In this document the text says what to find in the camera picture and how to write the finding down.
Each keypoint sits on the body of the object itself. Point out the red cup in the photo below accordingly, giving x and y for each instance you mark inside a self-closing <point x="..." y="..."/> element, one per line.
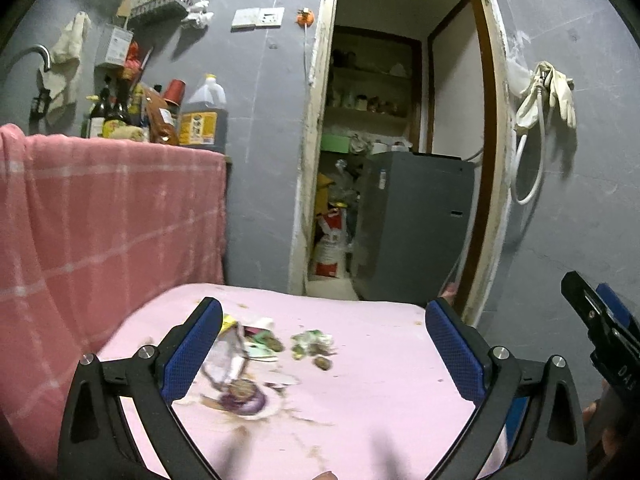
<point x="175" y="92"/>

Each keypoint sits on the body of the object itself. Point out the clear crumpled plastic bag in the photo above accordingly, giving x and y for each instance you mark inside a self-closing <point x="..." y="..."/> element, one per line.
<point x="345" y="182"/>

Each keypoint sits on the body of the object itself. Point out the person's right hand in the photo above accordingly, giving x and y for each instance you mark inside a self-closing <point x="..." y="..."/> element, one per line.
<point x="612" y="440"/>

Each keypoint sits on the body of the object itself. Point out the worn white door frame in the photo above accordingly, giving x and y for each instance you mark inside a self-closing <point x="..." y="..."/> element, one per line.
<point x="500" y="160"/>

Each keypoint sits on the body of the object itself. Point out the clear hanging plastic bag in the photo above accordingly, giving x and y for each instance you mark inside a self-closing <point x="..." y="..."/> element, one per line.
<point x="517" y="67"/>

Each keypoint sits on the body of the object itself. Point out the cream hanging cloth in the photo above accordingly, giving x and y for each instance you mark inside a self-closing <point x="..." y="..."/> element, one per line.
<point x="527" y="110"/>

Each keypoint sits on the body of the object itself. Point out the clear plastic wrapper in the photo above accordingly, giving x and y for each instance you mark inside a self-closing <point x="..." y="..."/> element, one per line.
<point x="225" y="360"/>

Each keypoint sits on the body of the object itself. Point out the yellow bag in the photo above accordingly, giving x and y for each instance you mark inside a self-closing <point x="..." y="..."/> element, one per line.
<point x="324" y="190"/>

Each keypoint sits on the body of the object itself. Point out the green box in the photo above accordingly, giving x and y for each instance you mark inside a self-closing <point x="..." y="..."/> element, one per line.
<point x="335" y="142"/>

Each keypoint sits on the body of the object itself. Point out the wooden board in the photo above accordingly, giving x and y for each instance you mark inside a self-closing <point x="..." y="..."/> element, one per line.
<point x="126" y="1"/>

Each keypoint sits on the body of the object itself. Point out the red plastic bag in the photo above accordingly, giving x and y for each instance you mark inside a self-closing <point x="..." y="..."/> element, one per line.
<point x="134" y="62"/>

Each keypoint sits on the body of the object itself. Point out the wooden storage shelf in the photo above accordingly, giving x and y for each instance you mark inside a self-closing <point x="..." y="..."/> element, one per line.
<point x="370" y="77"/>

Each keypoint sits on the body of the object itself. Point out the red and white sack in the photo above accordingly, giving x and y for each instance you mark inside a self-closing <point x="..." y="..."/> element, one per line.
<point x="331" y="250"/>

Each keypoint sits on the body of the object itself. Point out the orange wall plug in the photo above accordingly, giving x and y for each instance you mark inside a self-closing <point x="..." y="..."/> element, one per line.
<point x="305" y="17"/>

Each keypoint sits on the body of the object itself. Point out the pink ribbed blanket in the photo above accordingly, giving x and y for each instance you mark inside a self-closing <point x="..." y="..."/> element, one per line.
<point x="375" y="360"/>

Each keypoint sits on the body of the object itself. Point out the green and white wrapper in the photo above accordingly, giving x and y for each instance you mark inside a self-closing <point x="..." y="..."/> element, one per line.
<point x="262" y="347"/>

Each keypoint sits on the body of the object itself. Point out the grey wall rack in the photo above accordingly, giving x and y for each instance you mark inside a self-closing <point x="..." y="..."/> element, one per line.
<point x="160" y="9"/>

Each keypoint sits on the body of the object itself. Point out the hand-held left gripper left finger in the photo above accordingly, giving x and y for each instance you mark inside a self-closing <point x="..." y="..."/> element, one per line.
<point x="195" y="350"/>

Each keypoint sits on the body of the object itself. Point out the yellow-green bottle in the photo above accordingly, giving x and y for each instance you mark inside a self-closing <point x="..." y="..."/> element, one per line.
<point x="136" y="107"/>

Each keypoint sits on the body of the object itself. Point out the cream rubber glove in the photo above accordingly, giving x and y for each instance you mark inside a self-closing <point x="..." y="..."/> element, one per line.
<point x="560" y="92"/>

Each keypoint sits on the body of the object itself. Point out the beige hanging towel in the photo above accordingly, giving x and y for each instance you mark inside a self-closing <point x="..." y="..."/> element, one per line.
<point x="67" y="47"/>

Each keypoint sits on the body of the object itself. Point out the large cooking oil jug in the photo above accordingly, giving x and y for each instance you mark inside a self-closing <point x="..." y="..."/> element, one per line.
<point x="202" y="125"/>

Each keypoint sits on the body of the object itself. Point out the white wall socket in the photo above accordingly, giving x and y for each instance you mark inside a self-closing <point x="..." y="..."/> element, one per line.
<point x="271" y="17"/>

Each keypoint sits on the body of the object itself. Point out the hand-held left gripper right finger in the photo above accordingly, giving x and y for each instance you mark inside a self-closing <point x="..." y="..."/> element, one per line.
<point x="455" y="355"/>

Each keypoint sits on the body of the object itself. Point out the metal faucet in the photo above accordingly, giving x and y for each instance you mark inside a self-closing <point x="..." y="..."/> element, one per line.
<point x="37" y="51"/>

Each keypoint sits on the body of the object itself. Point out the white wall switch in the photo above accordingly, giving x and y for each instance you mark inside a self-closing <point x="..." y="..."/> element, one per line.
<point x="245" y="18"/>

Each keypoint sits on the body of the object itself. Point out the dark sauce bottle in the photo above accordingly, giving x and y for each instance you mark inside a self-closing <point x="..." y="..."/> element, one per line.
<point x="97" y="117"/>
<point x="117" y="117"/>

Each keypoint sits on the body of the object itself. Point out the green torn wrapper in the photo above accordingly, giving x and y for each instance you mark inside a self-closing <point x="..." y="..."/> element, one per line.
<point x="312" y="342"/>

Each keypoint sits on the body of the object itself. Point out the yellow wrapper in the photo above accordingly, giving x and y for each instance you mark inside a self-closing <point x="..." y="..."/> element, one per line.
<point x="229" y="322"/>

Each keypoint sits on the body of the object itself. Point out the grey refrigerator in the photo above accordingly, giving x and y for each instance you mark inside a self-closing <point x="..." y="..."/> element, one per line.
<point x="415" y="225"/>

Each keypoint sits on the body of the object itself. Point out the red plaid cloth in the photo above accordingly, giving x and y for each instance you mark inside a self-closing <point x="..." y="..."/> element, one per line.
<point x="100" y="240"/>

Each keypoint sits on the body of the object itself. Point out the white crumpled plastic bag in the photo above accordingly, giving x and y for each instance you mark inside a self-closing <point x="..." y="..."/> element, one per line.
<point x="197" y="15"/>

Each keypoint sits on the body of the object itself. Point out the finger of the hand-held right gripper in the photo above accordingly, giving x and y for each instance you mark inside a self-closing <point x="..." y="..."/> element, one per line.
<point x="617" y="305"/>
<point x="582" y="300"/>

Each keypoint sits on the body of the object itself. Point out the brown food piece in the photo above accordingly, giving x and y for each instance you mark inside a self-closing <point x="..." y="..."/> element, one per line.
<point x="322" y="363"/>

